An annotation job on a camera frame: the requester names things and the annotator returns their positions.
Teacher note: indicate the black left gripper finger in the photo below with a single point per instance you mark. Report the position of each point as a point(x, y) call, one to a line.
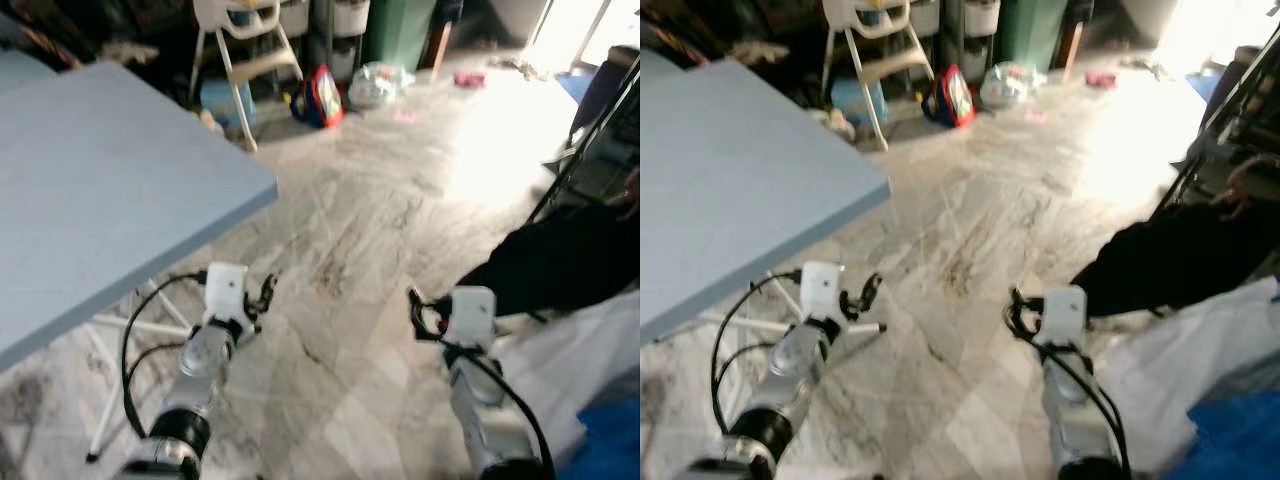
point(870, 288)
point(268, 288)

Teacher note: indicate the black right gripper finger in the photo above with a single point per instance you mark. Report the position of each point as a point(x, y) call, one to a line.
point(1014, 304)
point(416, 303)

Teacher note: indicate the white shirt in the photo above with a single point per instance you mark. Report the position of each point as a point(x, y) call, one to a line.
point(580, 350)
point(1180, 350)

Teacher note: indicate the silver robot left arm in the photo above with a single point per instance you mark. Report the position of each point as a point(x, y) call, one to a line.
point(200, 365)
point(795, 365)

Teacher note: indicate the pink plastic hanger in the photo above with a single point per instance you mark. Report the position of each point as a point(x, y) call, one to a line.
point(630, 190)
point(1245, 185)

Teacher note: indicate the black hanging garment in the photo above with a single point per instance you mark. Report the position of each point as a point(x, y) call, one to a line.
point(560, 260)
point(1180, 255)

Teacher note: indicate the grey plastic folding table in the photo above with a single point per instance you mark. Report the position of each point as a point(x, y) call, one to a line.
point(730, 180)
point(100, 180)

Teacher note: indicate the small pink paper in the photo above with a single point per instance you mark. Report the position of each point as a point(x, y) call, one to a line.
point(407, 117)
point(1037, 116)

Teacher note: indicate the pale blue plastic box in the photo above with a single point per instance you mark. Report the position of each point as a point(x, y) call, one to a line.
point(225, 103)
point(855, 102)

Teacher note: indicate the black metal drying rack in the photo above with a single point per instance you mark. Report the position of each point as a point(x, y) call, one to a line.
point(560, 177)
point(1180, 172)

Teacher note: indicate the red and blue backpack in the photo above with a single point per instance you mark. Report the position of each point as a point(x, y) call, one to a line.
point(322, 98)
point(952, 98)

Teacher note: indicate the blue t-shirt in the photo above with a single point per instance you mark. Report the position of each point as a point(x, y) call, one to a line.
point(610, 440)
point(1230, 440)

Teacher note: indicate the white printed plastic bag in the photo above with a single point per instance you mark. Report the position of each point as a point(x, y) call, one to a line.
point(1010, 85)
point(378, 85)

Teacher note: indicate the pale plastic high chair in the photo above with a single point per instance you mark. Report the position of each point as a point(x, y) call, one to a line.
point(270, 65)
point(900, 65)

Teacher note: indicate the pink red floor cloth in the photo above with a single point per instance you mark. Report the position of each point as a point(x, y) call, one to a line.
point(470, 79)
point(1102, 80)

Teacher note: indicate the white storage drawer unit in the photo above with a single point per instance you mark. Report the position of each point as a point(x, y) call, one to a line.
point(975, 35)
point(345, 35)

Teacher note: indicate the blue floor mat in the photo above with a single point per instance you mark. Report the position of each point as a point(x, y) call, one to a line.
point(575, 85)
point(1205, 83)

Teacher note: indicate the green plastic bin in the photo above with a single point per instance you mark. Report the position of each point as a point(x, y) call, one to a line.
point(1032, 30)
point(400, 30)

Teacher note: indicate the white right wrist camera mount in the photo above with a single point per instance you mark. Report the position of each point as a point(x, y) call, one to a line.
point(470, 315)
point(1063, 315)

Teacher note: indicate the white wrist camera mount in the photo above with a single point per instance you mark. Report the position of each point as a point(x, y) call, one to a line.
point(470, 315)
point(225, 290)
point(823, 288)
point(1063, 315)

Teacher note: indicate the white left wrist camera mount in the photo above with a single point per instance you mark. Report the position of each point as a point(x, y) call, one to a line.
point(823, 288)
point(225, 290)

